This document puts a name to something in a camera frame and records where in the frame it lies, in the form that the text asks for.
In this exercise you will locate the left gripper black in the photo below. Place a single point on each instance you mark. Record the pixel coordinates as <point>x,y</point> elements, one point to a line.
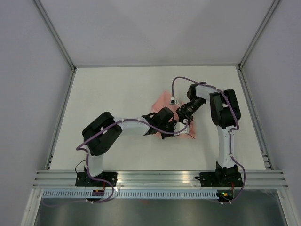
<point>164,136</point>

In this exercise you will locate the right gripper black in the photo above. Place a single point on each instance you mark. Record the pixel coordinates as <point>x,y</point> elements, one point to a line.
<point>183,114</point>

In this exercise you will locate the pink cloth napkin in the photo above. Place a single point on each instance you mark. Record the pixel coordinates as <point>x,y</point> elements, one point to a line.
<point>164,101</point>

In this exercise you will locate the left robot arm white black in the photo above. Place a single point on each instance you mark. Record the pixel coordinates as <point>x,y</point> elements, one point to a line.
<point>102,133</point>

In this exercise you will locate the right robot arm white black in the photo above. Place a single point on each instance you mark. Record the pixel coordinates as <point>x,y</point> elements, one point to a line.
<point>225,114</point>

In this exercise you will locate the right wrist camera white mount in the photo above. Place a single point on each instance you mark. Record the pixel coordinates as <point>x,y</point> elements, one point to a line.
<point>173,101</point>

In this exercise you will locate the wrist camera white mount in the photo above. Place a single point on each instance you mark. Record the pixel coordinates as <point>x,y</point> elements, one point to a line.
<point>181,127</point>
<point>173,101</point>

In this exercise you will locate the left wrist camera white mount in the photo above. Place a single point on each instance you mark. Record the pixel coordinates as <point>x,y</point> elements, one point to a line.
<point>181,127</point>

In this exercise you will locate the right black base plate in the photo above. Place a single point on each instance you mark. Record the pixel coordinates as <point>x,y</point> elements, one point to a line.
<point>210,179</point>

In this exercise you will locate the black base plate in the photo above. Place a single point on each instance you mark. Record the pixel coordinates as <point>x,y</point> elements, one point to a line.
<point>103,180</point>
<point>210,179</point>

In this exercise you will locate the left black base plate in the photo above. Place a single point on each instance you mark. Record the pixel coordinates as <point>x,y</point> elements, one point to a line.
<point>103,180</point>

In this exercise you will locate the aluminium front rail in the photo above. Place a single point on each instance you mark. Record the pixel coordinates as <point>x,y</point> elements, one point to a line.
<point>255,179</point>

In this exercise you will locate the white slotted cable duct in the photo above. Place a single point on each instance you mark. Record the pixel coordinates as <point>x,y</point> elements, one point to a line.
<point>131,194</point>

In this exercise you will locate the right aluminium frame post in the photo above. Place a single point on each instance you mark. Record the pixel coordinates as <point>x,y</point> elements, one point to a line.
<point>264,23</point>

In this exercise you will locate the aluminium frame post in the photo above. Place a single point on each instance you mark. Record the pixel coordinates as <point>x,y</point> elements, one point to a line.
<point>264,23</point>
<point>48,23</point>

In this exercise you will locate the left aluminium frame post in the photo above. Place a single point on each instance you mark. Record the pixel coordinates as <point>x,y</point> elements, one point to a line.
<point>48,23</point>

